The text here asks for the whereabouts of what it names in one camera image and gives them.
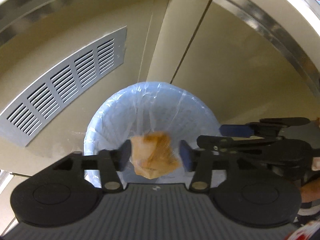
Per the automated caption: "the brown paper bag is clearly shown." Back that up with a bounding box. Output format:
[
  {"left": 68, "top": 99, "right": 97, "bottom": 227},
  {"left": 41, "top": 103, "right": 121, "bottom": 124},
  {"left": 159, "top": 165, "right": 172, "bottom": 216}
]
[{"left": 130, "top": 132, "right": 181, "bottom": 179}]

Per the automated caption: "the blue lined trash basket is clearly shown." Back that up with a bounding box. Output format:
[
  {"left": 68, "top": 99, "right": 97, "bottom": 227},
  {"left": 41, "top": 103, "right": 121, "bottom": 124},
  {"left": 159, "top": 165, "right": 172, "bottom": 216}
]
[{"left": 83, "top": 81, "right": 222, "bottom": 184}]

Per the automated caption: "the person right hand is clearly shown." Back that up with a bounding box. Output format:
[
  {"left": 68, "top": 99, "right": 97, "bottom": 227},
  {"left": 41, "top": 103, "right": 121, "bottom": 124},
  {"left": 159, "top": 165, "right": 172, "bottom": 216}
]
[{"left": 298, "top": 115, "right": 320, "bottom": 204}]

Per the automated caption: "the grey cabinet vent grille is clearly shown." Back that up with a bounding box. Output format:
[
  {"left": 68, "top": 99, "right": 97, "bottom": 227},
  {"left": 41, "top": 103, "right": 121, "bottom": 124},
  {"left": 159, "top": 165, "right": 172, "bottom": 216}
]
[{"left": 1, "top": 27, "right": 127, "bottom": 147}]

